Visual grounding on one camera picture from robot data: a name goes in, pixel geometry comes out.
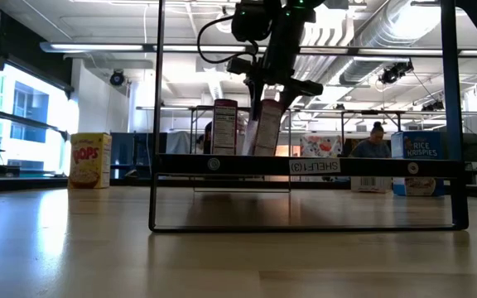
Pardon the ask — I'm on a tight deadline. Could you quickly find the blue office partition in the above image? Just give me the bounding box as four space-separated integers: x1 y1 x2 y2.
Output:
109 132 169 180

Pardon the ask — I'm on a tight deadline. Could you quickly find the large bright window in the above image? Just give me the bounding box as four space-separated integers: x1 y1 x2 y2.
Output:
0 61 81 177

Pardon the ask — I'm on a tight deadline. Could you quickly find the colourful patterned box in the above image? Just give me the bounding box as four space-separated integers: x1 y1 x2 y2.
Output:
299 135 343 159

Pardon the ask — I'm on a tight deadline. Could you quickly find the white ring ceiling fixture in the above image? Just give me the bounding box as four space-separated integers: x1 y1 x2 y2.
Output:
214 9 235 35

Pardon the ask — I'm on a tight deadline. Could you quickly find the silver ventilation duct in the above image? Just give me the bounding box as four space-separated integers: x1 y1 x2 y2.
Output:
337 0 445 88

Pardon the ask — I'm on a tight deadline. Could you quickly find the black ceiling-mounted device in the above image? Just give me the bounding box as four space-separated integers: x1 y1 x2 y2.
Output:
378 60 415 86
422 99 446 113

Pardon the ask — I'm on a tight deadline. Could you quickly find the blue Rice Krispies cereal box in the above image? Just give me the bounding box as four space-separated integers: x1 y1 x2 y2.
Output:
390 131 447 197

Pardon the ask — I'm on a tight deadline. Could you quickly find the black metal table frame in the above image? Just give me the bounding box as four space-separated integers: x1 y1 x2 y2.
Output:
0 175 477 199

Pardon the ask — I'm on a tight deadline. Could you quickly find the black-framed background table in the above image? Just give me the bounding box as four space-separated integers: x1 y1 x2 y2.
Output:
340 108 404 134

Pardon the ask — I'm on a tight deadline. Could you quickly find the grey draped cloth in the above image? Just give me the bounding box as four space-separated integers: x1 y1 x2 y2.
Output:
166 131 200 156

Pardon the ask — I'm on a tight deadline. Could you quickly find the black round ceiling camera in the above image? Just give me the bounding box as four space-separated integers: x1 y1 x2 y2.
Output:
108 69 126 88

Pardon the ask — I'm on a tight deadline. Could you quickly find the wooden shelf with black frame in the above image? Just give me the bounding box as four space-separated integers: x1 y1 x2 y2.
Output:
147 0 470 233

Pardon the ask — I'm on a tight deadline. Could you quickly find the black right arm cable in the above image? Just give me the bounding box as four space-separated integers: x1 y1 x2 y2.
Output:
195 14 261 66

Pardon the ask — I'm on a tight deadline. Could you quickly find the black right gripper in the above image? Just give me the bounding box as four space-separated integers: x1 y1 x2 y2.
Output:
226 10 325 122

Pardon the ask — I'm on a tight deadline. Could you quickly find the long linear ceiling light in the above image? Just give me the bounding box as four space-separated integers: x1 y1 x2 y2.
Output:
38 40 477 58

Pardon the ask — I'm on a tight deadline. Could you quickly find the bright ceiling light panel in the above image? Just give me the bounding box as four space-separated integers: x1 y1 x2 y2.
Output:
312 0 349 31

